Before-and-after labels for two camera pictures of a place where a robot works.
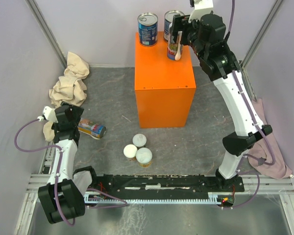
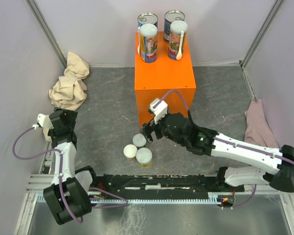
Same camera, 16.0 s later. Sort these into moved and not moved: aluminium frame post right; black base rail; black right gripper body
Moved: black right gripper body
Not moved: aluminium frame post right; black base rail
